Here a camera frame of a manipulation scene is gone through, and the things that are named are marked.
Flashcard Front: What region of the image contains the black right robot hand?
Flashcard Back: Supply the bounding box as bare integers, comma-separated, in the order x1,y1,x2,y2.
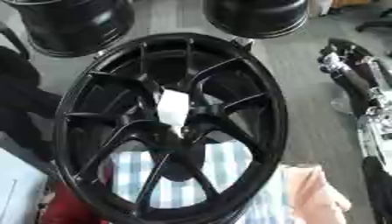
315,38,392,117

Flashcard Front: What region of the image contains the black wheel rim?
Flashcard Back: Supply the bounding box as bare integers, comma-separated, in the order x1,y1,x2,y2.
200,0,310,39
1,0,138,58

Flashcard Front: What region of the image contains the white pin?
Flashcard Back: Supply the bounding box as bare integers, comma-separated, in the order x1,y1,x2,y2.
154,88,192,138

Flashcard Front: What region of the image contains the black spoked wheel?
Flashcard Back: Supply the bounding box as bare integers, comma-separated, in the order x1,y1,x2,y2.
52,31,290,224

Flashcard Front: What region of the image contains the black office chair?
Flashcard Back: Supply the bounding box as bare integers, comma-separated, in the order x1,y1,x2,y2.
353,8,392,33

